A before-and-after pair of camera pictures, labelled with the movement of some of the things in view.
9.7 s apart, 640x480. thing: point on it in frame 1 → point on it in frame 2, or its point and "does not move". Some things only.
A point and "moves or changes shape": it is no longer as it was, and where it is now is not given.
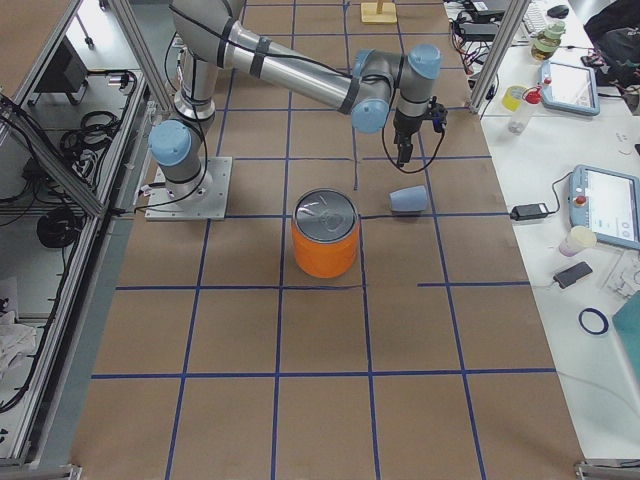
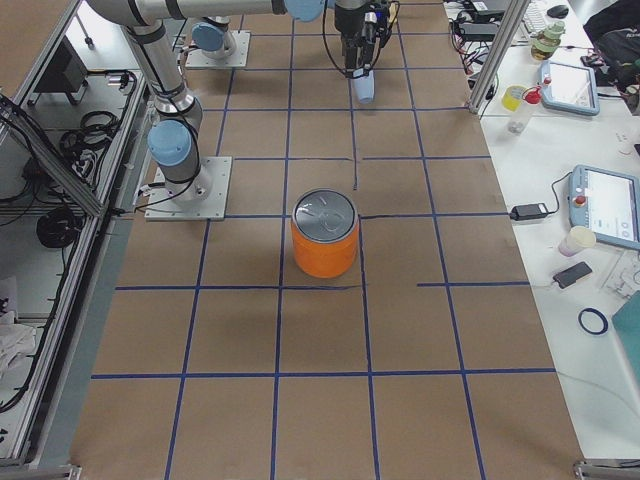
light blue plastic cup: [409, 199] moves or changes shape
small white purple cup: [578, 238] does not move
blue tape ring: [598, 313] does not move
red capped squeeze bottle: [532, 95] does not move
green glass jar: [548, 42] does not move
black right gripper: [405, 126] → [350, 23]
